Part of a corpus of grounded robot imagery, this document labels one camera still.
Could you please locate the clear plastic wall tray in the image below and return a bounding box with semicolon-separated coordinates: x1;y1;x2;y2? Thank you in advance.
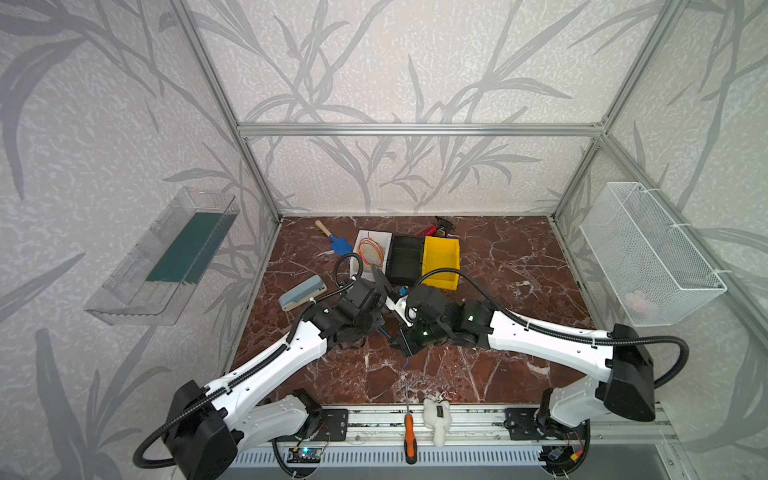
85;187;240;326

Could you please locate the white plastic part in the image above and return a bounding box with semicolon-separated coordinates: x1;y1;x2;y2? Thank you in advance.
423;398;452;448

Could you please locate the orange handled screwdriver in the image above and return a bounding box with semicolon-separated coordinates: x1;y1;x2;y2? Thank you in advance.
404;407;418;465

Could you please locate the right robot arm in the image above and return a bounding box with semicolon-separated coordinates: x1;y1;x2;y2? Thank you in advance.
383;269;690;433

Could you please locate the yellow plastic bin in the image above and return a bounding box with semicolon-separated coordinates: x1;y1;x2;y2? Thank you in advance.
422;236;460;291

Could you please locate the aluminium frame profile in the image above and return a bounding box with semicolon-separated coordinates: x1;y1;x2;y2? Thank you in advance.
237;123;603;138

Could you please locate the white plastic bin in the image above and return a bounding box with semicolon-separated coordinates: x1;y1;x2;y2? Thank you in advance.
353;230;393;281

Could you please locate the black plastic bin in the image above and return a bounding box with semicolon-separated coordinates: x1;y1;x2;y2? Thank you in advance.
385;234;425;286

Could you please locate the grey perforated cable spool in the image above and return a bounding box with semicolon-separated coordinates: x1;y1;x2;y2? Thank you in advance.
371;265;392;297

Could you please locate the blue brush wooden handle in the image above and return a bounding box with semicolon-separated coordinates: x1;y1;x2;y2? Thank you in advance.
315;220;352;256

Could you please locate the pink object in basket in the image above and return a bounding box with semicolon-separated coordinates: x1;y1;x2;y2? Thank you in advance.
624;290;658;316

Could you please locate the yellow cable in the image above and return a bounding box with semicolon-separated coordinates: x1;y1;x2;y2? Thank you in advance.
356;238;385;268

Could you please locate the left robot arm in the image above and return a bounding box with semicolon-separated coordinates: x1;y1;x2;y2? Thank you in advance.
132;267;391;479

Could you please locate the red cable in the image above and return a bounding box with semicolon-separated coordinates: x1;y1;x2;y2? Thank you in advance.
358;237;386;265

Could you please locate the white wire mesh basket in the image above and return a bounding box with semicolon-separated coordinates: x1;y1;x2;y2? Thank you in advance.
580;182;728;327

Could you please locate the green circuit board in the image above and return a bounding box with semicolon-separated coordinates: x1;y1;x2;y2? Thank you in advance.
286;446;324;465

